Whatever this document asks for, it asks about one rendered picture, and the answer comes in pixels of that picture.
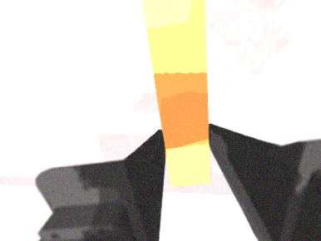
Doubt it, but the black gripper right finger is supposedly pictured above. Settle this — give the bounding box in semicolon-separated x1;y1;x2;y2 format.
208;123;321;241

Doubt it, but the yellow-orange bar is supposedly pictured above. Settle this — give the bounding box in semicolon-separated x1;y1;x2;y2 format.
141;0;210;187

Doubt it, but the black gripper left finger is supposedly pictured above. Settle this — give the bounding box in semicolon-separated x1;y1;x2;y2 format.
35;129;166;241

